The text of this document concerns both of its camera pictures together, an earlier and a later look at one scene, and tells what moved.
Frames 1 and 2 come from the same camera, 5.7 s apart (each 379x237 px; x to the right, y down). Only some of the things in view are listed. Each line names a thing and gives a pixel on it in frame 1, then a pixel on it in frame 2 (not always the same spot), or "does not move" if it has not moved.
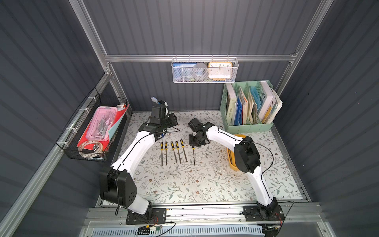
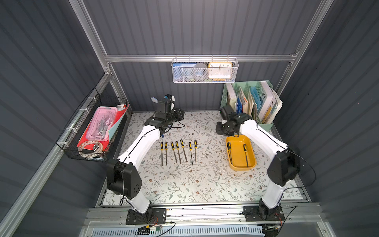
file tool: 178,148 does not move
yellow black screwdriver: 183,146 does not move
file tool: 166,148 does not move
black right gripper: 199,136 -> 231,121
